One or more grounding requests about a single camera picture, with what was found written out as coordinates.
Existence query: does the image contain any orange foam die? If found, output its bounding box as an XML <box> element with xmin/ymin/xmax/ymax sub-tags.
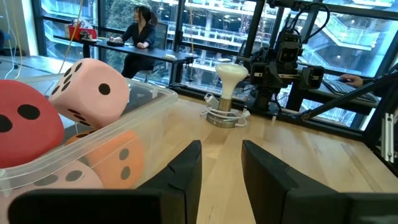
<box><xmin>65</xmin><ymin>129</ymin><xmax>146</xmax><ymax>190</ymax></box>

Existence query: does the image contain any red foam die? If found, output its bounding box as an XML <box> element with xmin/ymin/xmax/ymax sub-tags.
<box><xmin>0</xmin><ymin>80</ymin><xmax>65</xmax><ymax>169</ymax></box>

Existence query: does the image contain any clear plastic container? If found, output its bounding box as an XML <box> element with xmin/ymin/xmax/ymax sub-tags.
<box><xmin>0</xmin><ymin>73</ymin><xmax>178</xmax><ymax>224</ymax></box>

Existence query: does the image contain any black desk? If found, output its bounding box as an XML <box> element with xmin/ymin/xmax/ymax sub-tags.
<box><xmin>54</xmin><ymin>36</ymin><xmax>198</xmax><ymax>85</ymax></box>
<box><xmin>285</xmin><ymin>83</ymin><xmax>383</xmax><ymax>116</ymax></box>

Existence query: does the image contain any person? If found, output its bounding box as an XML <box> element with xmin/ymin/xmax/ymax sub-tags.
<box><xmin>108</xmin><ymin>5</ymin><xmax>159</xmax><ymax>79</ymax></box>

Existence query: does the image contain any black keyboard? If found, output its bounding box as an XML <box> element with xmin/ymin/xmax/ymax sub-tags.
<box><xmin>322</xmin><ymin>77</ymin><xmax>379</xmax><ymax>103</ymax></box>

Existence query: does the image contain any white mushroom lamp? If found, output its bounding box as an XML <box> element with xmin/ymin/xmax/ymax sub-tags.
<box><xmin>206</xmin><ymin>63</ymin><xmax>249</xmax><ymax>128</ymax></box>

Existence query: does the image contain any red box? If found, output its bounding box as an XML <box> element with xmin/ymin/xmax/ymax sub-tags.
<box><xmin>67</xmin><ymin>20</ymin><xmax>98</xmax><ymax>41</ymax></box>

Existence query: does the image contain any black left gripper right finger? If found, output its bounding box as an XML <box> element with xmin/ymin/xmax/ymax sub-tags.
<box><xmin>241</xmin><ymin>139</ymin><xmax>346</xmax><ymax>224</ymax></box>

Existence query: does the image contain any person's hand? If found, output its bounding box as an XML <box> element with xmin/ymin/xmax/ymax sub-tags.
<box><xmin>339</xmin><ymin>73</ymin><xmax>364</xmax><ymax>88</ymax></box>

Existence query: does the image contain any black window frame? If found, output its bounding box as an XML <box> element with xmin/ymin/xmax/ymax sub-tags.
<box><xmin>30</xmin><ymin>0</ymin><xmax>398</xmax><ymax>141</ymax></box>

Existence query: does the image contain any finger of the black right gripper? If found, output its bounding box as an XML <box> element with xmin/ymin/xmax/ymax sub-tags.
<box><xmin>250</xmin><ymin>49</ymin><xmax>280</xmax><ymax>91</ymax></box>
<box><xmin>300</xmin><ymin>65</ymin><xmax>326</xmax><ymax>91</ymax></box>

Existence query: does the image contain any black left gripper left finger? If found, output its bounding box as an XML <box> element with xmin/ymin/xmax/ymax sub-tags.
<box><xmin>136</xmin><ymin>139</ymin><xmax>203</xmax><ymax>224</ymax></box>

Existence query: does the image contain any pink foam die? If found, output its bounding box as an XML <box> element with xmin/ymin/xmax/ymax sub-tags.
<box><xmin>0</xmin><ymin>169</ymin><xmax>105</xmax><ymax>224</ymax></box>
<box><xmin>49</xmin><ymin>58</ymin><xmax>131</xmax><ymax>130</ymax></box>

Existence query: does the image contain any yellow hanging cable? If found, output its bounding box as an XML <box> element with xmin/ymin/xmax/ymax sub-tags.
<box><xmin>58</xmin><ymin>0</ymin><xmax>85</xmax><ymax>74</ymax></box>

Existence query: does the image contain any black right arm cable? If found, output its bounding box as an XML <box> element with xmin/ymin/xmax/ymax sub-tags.
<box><xmin>287</xmin><ymin>2</ymin><xmax>330</xmax><ymax>44</ymax></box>

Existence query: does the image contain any white lamp cable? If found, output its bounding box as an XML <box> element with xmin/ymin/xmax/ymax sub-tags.
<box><xmin>200</xmin><ymin>93</ymin><xmax>251</xmax><ymax>128</ymax></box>

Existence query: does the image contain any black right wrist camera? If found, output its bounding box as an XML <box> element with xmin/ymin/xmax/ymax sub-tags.
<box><xmin>278</xmin><ymin>32</ymin><xmax>301</xmax><ymax>65</ymax></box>

